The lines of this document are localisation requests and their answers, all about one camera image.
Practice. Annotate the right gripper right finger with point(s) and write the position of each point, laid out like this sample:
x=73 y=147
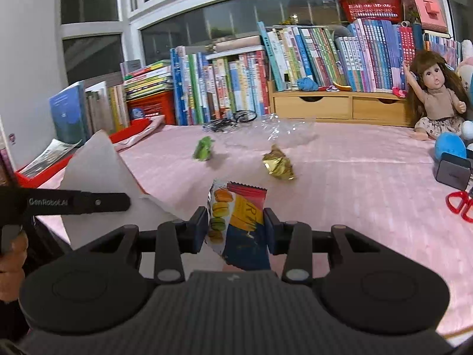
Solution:
x=295 y=240

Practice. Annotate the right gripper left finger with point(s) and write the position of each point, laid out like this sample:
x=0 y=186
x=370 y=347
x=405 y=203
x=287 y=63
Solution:
x=174 y=238

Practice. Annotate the colourful macaron snack wrapper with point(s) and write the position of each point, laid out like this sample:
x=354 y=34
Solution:
x=236 y=230

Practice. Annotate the small gold candy wrapper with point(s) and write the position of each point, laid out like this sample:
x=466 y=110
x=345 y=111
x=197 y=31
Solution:
x=278 y=165

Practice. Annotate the large white paper sheet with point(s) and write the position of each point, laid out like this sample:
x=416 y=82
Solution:
x=98 y=167

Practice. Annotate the green plastic wrapper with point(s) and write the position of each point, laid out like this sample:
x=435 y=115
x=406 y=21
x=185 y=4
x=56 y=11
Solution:
x=204 y=149

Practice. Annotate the stack of flat books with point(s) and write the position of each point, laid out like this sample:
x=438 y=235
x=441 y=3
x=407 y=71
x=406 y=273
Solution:
x=149 y=80

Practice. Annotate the red basket on books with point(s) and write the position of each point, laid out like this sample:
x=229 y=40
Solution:
x=390 y=10

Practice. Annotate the person's left hand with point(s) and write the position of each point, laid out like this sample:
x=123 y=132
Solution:
x=12 y=274

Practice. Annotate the left upright book group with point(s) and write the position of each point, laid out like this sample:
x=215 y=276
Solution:
x=79 y=111

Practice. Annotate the clear plastic bag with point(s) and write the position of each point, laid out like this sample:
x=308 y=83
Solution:
x=264 y=132

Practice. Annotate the pink folded cloth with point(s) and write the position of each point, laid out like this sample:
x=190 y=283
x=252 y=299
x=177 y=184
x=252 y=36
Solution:
x=138 y=130

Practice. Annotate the red plastic basket left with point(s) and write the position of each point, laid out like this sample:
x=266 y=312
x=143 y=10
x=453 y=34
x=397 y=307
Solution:
x=161 y=103

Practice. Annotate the wooden drawer organizer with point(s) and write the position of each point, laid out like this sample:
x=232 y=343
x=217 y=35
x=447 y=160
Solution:
x=341 y=107

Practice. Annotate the middle upright book row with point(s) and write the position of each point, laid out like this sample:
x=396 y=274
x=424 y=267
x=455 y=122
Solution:
x=220 y=80

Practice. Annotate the upright book row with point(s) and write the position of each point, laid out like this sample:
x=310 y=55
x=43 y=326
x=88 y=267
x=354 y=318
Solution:
x=366 y=56
x=220 y=80

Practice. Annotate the blue yarn ball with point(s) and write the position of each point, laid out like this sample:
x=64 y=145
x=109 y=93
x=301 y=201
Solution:
x=307 y=85

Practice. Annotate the red scissors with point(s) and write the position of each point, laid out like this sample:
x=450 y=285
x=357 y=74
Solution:
x=460 y=203

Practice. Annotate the grey black small device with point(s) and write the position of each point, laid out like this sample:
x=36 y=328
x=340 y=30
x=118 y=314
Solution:
x=453 y=171

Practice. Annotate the blue Doraemon plush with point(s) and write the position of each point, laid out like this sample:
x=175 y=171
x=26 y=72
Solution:
x=456 y=145

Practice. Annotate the brown-haired doll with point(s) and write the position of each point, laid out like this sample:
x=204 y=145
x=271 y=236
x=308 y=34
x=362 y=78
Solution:
x=437 y=94

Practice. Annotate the right upright book row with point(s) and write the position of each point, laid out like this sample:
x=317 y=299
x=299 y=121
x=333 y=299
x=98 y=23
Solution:
x=366 y=56

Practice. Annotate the pink white bunny plush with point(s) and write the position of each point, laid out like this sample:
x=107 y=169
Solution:
x=465 y=68

